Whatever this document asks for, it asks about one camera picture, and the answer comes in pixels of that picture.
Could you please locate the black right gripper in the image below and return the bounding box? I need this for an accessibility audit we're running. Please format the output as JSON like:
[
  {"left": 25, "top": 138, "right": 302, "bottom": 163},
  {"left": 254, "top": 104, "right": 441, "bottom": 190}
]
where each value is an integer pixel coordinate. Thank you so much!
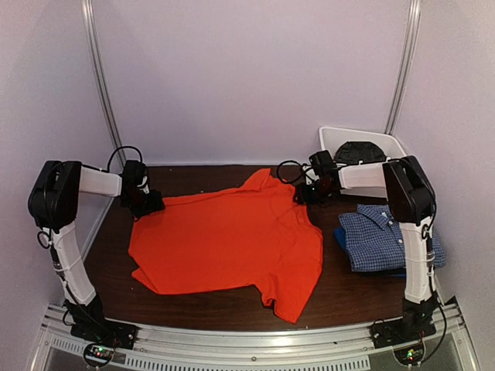
[{"left": 294, "top": 180, "right": 334, "bottom": 206}]

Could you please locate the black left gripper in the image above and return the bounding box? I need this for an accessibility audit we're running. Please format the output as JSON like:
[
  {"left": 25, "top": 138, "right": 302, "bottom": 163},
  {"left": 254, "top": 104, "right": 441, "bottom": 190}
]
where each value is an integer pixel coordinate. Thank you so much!
[{"left": 121, "top": 189, "right": 165, "bottom": 219}]

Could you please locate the blue checked button shirt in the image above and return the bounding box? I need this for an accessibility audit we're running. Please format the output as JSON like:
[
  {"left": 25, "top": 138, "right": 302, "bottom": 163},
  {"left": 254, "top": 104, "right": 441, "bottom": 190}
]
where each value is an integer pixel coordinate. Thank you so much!
[{"left": 338, "top": 203, "right": 446, "bottom": 274}]

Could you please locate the orange garment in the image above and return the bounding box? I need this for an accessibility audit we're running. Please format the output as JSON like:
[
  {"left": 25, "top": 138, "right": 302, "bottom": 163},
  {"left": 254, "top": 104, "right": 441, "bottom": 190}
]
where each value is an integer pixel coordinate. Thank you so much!
[{"left": 128, "top": 168, "right": 323, "bottom": 324}]

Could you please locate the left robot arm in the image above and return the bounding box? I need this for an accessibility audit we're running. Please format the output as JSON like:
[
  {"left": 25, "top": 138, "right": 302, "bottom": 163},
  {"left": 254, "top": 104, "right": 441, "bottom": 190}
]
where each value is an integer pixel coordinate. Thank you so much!
[{"left": 28, "top": 160, "right": 165, "bottom": 343}]

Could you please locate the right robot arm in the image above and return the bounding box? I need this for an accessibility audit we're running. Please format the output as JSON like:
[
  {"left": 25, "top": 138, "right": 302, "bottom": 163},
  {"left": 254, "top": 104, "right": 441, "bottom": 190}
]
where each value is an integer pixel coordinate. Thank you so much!
[{"left": 293, "top": 150, "right": 438, "bottom": 342}]

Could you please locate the white plastic laundry bin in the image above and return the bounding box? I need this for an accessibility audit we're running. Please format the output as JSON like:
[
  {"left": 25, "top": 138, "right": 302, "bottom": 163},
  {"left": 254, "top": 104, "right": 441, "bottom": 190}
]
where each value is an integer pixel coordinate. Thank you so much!
[{"left": 319, "top": 126, "right": 406, "bottom": 199}]

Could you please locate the folded blue garment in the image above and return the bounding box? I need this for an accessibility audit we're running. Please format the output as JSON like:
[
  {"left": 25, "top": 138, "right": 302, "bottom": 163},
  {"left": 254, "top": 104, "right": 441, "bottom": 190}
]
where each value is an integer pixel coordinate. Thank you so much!
[{"left": 333, "top": 226, "right": 406, "bottom": 279}]

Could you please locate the dark garment in bin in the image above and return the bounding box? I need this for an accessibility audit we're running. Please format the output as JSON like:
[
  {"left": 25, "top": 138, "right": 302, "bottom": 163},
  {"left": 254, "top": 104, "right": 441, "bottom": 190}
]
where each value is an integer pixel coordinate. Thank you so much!
[{"left": 334, "top": 141, "right": 387, "bottom": 165}]

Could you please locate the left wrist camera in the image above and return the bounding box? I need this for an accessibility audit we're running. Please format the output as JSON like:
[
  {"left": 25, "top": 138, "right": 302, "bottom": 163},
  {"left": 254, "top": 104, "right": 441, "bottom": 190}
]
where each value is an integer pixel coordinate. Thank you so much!
[{"left": 137, "top": 176, "right": 150, "bottom": 194}]

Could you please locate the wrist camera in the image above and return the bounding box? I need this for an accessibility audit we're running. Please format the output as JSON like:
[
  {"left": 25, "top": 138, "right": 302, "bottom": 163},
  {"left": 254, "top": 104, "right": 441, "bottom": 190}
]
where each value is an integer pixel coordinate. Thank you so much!
[
  {"left": 137, "top": 176, "right": 150, "bottom": 194},
  {"left": 302, "top": 165, "right": 318, "bottom": 185}
]

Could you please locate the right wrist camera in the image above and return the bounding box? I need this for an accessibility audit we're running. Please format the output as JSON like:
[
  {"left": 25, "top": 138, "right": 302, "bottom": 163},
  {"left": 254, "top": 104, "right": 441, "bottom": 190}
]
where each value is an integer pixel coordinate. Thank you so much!
[{"left": 302, "top": 165, "right": 318, "bottom": 185}]

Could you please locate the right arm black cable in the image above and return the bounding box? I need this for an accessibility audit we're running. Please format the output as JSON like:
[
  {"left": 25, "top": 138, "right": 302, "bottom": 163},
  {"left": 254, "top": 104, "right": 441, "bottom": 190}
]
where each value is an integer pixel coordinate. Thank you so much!
[{"left": 277, "top": 158, "right": 310, "bottom": 186}]

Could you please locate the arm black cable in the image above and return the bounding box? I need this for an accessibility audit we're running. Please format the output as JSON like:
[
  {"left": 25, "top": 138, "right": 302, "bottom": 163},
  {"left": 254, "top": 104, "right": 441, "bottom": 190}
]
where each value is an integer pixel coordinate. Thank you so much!
[
  {"left": 106, "top": 145, "right": 143, "bottom": 173},
  {"left": 277, "top": 158, "right": 310, "bottom": 186}
]

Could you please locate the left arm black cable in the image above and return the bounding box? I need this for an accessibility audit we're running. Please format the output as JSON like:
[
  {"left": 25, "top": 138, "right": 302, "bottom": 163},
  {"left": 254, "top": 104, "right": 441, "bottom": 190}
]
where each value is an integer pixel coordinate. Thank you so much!
[{"left": 106, "top": 145, "right": 143, "bottom": 173}]

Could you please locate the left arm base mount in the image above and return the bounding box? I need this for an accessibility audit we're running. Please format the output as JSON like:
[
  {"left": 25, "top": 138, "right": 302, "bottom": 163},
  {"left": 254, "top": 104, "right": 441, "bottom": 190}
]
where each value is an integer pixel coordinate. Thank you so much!
[{"left": 70, "top": 321, "right": 138, "bottom": 369}]

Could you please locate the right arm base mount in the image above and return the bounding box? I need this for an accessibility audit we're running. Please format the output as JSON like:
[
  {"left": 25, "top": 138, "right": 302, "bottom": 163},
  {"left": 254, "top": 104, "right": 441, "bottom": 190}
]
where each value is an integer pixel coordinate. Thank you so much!
[{"left": 369, "top": 318, "right": 436, "bottom": 367}]

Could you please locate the aluminium front rail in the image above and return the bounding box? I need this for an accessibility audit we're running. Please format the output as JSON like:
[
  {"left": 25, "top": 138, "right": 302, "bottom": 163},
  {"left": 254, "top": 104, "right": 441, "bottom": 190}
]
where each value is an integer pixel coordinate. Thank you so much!
[{"left": 27, "top": 304, "right": 480, "bottom": 370}]

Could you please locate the right aluminium corner post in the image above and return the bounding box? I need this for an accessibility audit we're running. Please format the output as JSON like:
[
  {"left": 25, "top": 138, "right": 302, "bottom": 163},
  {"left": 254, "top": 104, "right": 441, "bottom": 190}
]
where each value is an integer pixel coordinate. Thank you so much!
[{"left": 384, "top": 0, "right": 422, "bottom": 135}]

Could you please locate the aluminium corner post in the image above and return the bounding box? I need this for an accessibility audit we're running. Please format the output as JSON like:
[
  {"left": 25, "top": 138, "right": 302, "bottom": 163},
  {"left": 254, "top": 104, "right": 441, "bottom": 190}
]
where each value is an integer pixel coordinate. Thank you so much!
[
  {"left": 80, "top": 0, "right": 122, "bottom": 148},
  {"left": 384, "top": 0, "right": 422, "bottom": 135}
]

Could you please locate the left aluminium corner post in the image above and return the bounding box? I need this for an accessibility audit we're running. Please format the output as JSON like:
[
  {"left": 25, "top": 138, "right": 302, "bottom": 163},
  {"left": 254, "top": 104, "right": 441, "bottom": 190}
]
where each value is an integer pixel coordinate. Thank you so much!
[{"left": 80, "top": 0, "right": 122, "bottom": 148}]

